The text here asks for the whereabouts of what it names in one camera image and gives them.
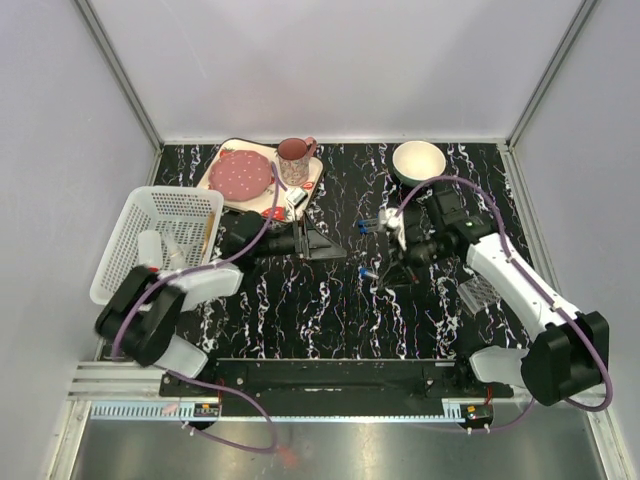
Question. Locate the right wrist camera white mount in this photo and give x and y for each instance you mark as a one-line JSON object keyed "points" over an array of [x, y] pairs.
{"points": [[392, 220]]}

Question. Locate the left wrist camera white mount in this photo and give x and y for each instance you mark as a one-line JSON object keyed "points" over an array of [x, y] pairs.
{"points": [[295, 198]]}

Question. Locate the clear test tube rack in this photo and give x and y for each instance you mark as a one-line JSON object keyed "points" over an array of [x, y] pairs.
{"points": [[477, 294]]}

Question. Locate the white wash bottle red cap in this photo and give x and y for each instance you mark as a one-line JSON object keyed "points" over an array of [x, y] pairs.
{"points": [[149, 246]]}

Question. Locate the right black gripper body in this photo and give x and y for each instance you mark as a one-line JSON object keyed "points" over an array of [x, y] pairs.
{"points": [[420, 252]]}

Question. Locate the clear plastic funnel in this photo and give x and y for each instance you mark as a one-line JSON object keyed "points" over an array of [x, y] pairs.
{"points": [[174, 251]]}

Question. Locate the pink patterned mug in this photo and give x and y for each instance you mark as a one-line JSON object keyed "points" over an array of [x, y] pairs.
{"points": [[294, 156]]}

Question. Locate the white plastic perforated basket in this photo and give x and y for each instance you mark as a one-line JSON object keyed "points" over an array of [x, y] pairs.
{"points": [[161, 227]]}

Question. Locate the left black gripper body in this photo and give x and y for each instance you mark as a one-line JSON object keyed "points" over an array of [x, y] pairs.
{"points": [[300, 235]]}

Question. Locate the white ceramic bowl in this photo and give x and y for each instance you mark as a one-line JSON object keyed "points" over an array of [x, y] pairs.
{"points": [[416, 161]]}

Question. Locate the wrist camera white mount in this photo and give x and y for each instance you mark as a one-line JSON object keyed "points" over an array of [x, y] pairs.
{"points": [[392, 220], [295, 198]]}

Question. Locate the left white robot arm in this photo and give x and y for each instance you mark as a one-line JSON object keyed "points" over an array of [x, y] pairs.
{"points": [[141, 317]]}

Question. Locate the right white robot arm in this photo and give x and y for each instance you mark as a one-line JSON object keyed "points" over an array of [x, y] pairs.
{"points": [[569, 349]]}

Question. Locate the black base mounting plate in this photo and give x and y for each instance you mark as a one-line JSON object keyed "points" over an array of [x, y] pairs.
{"points": [[336, 389]]}

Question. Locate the pink polka dot plate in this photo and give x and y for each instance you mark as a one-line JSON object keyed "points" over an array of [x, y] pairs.
{"points": [[240, 175]]}

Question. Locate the blue capped test tube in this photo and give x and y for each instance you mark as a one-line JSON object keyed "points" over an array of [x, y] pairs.
{"points": [[367, 226], [365, 273]]}

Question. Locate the wooden test tube clamp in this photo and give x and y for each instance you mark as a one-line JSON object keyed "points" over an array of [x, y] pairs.
{"points": [[208, 232]]}

